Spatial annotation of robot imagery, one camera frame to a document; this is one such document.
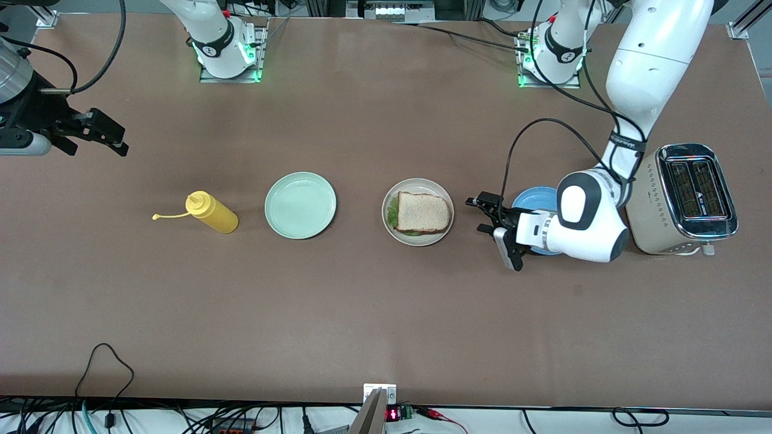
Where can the beige chrome toaster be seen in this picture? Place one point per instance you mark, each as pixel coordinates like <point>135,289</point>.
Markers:
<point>663,217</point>

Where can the toasted bread slice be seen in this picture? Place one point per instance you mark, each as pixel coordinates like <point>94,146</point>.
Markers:
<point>422,212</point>

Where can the aluminium frame profile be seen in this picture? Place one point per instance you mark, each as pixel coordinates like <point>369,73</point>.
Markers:
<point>45,19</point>
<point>737,30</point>

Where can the white power strip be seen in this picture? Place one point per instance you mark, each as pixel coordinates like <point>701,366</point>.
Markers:
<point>389,11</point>

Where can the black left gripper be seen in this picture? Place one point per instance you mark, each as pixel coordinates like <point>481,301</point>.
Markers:
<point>510,217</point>

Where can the red digit display module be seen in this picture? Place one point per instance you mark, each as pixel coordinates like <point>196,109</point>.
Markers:
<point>393,414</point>

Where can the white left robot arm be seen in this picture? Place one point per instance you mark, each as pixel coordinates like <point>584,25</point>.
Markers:
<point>651,72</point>

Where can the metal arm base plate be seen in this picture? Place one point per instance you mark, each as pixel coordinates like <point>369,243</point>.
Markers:
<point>549,85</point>
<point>229,79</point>

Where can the grey metal camera mount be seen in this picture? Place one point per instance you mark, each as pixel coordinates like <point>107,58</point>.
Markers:
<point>371,416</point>

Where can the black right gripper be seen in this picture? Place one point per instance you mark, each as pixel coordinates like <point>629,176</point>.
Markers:
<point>37,112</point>

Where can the pale green plate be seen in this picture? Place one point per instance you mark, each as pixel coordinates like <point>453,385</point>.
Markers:
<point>300,205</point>

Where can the beige plate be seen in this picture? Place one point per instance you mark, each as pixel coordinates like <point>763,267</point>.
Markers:
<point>418,241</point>

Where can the yellow mustard squeeze bottle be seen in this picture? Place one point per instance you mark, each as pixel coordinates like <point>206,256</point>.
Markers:
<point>217,218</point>

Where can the green lettuce leaf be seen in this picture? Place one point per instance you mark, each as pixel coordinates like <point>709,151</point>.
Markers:
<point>392,214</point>

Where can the blue plate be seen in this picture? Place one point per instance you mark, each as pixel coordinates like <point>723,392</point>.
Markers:
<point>534,198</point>

